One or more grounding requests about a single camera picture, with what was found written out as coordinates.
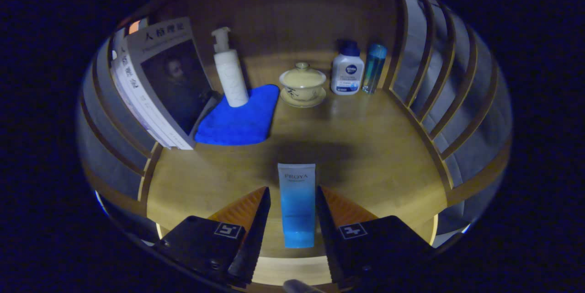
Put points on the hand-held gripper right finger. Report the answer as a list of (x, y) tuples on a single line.
[(329, 233)]

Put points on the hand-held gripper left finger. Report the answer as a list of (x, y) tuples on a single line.
[(256, 238)]

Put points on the blue and white cosmetic tube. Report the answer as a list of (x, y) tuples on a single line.
[(297, 201)]

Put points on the wooden countertop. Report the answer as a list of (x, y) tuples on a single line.
[(365, 146)]

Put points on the wooden cabinet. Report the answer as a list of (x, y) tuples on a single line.
[(283, 9)]

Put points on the blue folded cloth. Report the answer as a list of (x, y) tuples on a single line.
[(237, 121)]

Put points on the beige lidded teacup with saucer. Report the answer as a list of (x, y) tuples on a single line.
[(302, 83)]

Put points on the white lotion bottle blue cap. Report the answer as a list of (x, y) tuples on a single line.
[(347, 76)]

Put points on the white pump bottle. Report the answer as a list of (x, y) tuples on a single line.
[(231, 78)]

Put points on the grey portrait book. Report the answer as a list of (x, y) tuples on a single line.
[(178, 87)]

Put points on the teal slim bottle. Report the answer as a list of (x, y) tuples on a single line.
[(374, 69)]

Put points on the white book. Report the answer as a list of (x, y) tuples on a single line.
[(139, 96)]

